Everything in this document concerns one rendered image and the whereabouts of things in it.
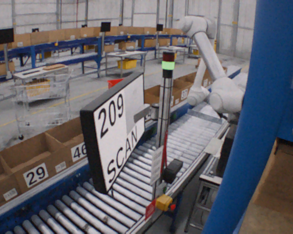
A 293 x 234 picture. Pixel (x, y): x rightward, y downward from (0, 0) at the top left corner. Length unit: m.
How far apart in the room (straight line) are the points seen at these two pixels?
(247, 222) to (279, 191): 0.06
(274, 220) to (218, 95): 0.99
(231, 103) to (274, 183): 0.98
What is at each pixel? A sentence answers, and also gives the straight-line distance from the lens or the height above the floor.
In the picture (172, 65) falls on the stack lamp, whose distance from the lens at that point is 0.87.
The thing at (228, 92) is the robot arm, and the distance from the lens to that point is 1.26.
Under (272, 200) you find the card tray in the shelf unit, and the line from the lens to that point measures 0.33.
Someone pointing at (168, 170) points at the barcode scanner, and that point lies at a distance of 1.10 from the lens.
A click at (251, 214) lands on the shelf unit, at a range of 0.32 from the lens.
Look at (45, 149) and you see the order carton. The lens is 1.65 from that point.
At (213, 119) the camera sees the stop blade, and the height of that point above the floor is 0.77.
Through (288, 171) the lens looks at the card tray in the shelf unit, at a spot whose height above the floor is 1.61.
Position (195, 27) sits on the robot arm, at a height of 1.79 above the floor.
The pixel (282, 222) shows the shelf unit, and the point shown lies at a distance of 0.34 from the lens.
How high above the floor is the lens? 1.76
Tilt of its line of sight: 25 degrees down
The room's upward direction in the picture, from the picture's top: 3 degrees clockwise
